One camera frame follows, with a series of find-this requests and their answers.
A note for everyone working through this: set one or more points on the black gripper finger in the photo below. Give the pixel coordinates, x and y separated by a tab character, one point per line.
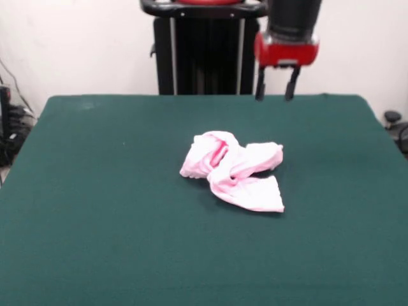
291	86
260	86

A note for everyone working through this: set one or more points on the dark green table cloth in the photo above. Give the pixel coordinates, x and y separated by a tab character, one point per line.
127	223

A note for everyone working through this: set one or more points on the black electronics box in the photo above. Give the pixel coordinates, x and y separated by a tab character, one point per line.
4	108

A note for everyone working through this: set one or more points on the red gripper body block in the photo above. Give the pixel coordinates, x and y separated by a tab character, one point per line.
287	52

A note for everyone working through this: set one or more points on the black bag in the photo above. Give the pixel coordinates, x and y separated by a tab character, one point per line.
9	150

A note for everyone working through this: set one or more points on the pink child's pants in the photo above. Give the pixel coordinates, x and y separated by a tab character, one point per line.
236	172

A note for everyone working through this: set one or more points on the black office chair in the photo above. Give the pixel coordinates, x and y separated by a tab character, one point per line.
400	127

